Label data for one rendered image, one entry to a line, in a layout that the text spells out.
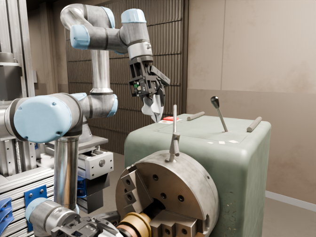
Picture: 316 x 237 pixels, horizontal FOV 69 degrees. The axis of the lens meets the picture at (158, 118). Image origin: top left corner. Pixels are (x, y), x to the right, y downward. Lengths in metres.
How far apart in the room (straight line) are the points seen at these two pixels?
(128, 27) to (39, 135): 0.41
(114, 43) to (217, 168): 0.53
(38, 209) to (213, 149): 0.55
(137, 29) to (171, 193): 0.50
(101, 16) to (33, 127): 0.72
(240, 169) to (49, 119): 0.54
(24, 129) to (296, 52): 2.73
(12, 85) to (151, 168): 0.70
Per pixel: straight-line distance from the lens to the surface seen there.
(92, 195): 1.17
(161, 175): 0.66
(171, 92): 3.50
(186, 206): 0.66
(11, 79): 1.12
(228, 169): 0.75
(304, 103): 2.93
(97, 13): 1.20
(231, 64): 3.13
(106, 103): 1.17
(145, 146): 0.87
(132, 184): 0.68
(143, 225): 0.64
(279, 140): 3.04
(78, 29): 0.81
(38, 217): 0.76
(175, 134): 0.64
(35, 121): 0.63
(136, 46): 0.75
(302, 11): 3.02
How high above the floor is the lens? 1.48
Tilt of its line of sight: 10 degrees down
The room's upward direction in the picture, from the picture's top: straight up
